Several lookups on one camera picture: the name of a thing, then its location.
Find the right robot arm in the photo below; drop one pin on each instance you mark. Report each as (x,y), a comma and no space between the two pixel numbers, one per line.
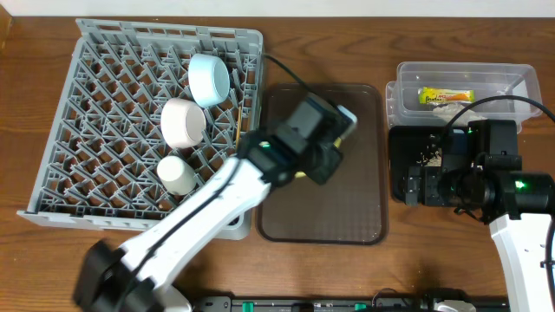
(477,171)

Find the green snack wrapper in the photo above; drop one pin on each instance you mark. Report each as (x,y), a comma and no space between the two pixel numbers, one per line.
(437,96)

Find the white paper cup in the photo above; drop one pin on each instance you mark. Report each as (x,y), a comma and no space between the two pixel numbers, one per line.
(176,175)

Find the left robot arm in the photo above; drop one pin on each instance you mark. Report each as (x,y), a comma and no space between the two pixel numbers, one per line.
(139,275)

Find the black tray bin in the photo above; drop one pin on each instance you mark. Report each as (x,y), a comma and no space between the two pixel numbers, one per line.
(404,146)

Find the yellow plate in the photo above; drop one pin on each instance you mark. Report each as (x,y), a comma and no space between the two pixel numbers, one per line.
(337,144)

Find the brown serving tray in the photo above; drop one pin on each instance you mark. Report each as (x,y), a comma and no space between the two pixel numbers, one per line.
(352,207)

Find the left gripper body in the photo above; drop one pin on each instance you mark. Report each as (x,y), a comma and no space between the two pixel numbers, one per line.
(326,160)

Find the clear plastic bin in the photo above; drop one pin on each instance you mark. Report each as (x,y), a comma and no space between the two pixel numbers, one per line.
(485,79)

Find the grey dishwasher rack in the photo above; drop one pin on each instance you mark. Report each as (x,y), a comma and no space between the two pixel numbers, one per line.
(98,167)

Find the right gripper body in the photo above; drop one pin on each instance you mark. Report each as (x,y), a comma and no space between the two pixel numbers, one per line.
(414,185)

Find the wooden chopstick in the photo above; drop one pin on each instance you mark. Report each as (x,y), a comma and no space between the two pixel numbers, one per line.
(238,127)

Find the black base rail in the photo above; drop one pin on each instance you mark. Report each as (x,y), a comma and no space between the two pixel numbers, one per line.
(387,299)

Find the pink white bowl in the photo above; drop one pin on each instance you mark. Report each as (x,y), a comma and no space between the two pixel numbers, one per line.
(182,123)

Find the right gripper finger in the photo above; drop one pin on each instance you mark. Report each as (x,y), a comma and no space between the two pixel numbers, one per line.
(431,180)
(412,186)

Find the white napkin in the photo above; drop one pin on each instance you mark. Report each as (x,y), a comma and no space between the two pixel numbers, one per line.
(448,111)

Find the rice food waste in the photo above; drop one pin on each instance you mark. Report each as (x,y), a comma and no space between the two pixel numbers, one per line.
(432,153)

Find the light blue bowl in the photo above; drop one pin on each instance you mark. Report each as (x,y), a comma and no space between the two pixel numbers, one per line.
(209,80)

